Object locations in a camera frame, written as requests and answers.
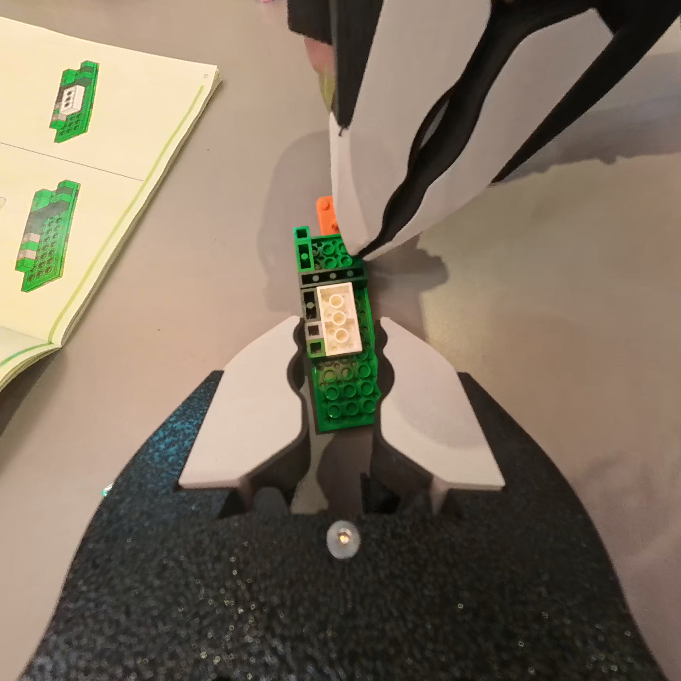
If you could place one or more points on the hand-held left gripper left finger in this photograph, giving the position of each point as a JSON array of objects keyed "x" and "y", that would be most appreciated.
[{"x": 250, "y": 415}]

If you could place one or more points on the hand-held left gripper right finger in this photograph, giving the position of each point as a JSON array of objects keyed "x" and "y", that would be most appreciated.
[{"x": 441, "y": 425}]

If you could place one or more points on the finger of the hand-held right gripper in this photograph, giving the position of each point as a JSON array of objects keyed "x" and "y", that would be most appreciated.
[
  {"x": 383, "y": 106},
  {"x": 510, "y": 122}
]

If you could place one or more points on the green toy brick assembly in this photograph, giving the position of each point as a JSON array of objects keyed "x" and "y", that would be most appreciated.
[{"x": 348, "y": 396}]

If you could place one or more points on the orange toy brick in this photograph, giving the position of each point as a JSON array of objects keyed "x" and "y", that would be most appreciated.
[{"x": 325, "y": 210}]

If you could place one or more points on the brick instruction booklet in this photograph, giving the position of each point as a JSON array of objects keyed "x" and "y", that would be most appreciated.
[{"x": 133, "y": 133}]

